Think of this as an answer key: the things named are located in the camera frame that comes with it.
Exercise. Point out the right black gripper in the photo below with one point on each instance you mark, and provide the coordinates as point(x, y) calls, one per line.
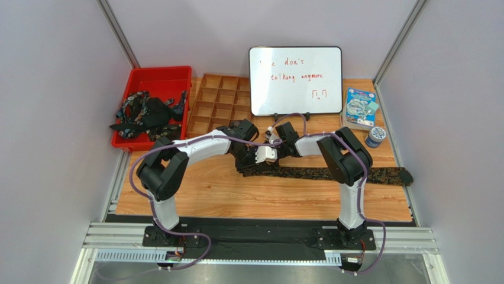
point(276, 146)

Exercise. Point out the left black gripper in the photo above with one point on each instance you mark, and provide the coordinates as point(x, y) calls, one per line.
point(244, 158)

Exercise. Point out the black gold key pattern tie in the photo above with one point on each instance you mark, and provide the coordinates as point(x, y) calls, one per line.
point(396, 176)

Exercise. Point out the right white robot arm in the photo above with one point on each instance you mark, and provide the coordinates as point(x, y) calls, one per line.
point(349, 164)

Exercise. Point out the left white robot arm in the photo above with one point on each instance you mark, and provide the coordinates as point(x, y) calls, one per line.
point(161, 170)

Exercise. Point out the white whiteboard with red writing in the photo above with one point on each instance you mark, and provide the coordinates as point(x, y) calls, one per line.
point(306, 80)

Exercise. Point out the blue packaged item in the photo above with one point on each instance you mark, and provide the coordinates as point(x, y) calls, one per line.
point(359, 110)

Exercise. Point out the brown compartment tray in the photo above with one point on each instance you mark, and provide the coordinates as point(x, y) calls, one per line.
point(220, 100)

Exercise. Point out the blue round tin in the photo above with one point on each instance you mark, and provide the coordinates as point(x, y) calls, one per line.
point(375, 137)

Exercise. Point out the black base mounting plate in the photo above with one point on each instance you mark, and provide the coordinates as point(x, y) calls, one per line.
point(255, 239)

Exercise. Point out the black plain tie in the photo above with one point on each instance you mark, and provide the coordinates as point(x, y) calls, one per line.
point(139, 114)

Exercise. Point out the red plastic bin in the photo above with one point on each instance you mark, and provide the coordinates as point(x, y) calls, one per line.
point(163, 83)

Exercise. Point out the blue floral pattern tie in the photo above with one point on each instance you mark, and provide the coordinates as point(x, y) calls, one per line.
point(173, 129)

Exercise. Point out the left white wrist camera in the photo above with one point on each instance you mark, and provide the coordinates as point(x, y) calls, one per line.
point(265, 154)

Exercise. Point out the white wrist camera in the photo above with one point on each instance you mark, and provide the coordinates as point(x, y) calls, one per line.
point(265, 154)
point(270, 136)

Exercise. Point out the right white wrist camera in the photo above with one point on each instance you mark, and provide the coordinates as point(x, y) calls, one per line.
point(270, 136)

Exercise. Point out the aluminium frame rail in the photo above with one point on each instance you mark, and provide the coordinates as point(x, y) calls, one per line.
point(113, 252)

